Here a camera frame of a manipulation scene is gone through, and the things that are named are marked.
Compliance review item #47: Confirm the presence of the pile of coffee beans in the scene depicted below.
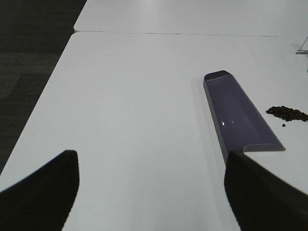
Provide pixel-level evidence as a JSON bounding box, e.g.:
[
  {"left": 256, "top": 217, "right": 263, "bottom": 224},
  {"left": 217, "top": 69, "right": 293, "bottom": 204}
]
[{"left": 266, "top": 105, "right": 308, "bottom": 122}]

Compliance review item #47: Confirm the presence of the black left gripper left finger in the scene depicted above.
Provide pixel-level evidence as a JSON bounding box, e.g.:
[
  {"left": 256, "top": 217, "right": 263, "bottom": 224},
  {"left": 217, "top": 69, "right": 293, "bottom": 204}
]
[{"left": 0, "top": 150, "right": 79, "bottom": 231}]

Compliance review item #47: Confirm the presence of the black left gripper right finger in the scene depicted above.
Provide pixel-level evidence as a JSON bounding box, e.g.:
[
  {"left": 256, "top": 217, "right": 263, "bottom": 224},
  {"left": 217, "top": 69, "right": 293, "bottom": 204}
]
[{"left": 224, "top": 152, "right": 308, "bottom": 231}]

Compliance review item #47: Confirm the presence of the purple plastic dustpan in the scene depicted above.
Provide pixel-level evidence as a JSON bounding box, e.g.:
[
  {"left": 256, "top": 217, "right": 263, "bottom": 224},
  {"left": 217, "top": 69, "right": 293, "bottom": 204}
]
[{"left": 203, "top": 70, "right": 285, "bottom": 161}]

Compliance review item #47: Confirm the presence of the chrome wire dish rack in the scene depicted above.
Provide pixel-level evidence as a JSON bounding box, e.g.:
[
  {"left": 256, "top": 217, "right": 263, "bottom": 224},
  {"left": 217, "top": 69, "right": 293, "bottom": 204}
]
[{"left": 295, "top": 36, "right": 308, "bottom": 55}]

